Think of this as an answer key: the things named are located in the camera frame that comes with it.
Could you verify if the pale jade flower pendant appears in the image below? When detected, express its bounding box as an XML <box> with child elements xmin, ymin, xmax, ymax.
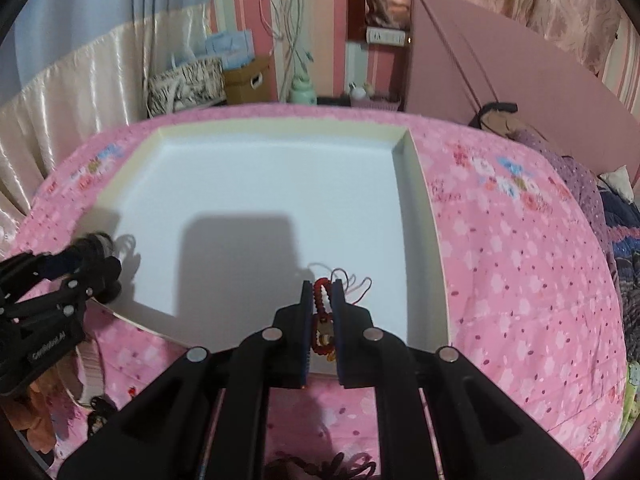
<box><xmin>87</xmin><ymin>396</ymin><xmax>117</xmax><ymax>438</ymax></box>

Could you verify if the red string bracelet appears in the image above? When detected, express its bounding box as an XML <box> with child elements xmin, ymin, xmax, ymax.
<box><xmin>307</xmin><ymin>260</ymin><xmax>374</xmax><ymax>361</ymax></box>

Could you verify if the black hair claw clip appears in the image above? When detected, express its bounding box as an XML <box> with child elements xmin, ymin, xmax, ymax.
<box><xmin>73</xmin><ymin>232</ymin><xmax>122</xmax><ymax>304</ymax></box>

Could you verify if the red cord amber pendant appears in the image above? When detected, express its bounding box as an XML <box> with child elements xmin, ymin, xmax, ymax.
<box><xmin>265</xmin><ymin>452</ymin><xmax>378</xmax><ymax>479</ymax></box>

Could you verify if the person left hand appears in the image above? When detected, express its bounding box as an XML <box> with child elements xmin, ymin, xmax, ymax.
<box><xmin>1</xmin><ymin>376</ymin><xmax>58</xmax><ymax>454</ymax></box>

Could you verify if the pink floral bed sheet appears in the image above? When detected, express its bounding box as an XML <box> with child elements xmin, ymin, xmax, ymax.
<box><xmin>6</xmin><ymin>105</ymin><xmax>627</xmax><ymax>478</ymax></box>

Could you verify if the white shallow tray box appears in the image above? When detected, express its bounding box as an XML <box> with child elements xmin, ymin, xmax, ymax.
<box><xmin>76</xmin><ymin>117</ymin><xmax>449</xmax><ymax>351</ymax></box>

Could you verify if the blue and cream curtain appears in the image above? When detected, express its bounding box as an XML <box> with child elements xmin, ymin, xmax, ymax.
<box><xmin>0</xmin><ymin>0</ymin><xmax>227</xmax><ymax>216</ymax></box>

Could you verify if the dark patterned blanket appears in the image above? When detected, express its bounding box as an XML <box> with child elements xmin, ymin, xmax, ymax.
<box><xmin>598</xmin><ymin>188</ymin><xmax>640</xmax><ymax>311</ymax></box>

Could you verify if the black white floral bag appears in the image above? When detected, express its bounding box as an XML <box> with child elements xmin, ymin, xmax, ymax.
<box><xmin>146</xmin><ymin>58</ymin><xmax>227</xmax><ymax>117</ymax></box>

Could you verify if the purple dotted cloth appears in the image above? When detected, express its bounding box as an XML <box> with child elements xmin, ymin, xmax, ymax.
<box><xmin>511</xmin><ymin>129</ymin><xmax>610</xmax><ymax>250</ymax></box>

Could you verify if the white pillow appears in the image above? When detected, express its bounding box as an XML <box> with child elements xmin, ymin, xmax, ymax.
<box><xmin>599</xmin><ymin>166</ymin><xmax>634</xmax><ymax>203</ymax></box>

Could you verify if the brown cardboard box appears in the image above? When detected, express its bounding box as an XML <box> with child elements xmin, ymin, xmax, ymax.
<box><xmin>224</xmin><ymin>55</ymin><xmax>276</xmax><ymax>105</ymax></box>

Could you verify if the light blue paper bag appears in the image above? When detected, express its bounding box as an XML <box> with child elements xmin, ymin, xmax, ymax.
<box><xmin>170</xmin><ymin>29</ymin><xmax>256</xmax><ymax>70</ymax></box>

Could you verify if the pink plastic basket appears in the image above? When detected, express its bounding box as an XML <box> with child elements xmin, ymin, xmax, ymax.
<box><xmin>349</xmin><ymin>96</ymin><xmax>401</xmax><ymax>112</ymax></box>

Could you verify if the pink headboard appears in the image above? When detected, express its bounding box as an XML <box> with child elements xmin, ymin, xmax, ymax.
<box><xmin>405</xmin><ymin>0</ymin><xmax>639</xmax><ymax>181</ymax></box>

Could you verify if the white power strip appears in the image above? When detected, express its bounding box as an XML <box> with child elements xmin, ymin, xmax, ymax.
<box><xmin>366</xmin><ymin>26</ymin><xmax>408</xmax><ymax>47</ymax></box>

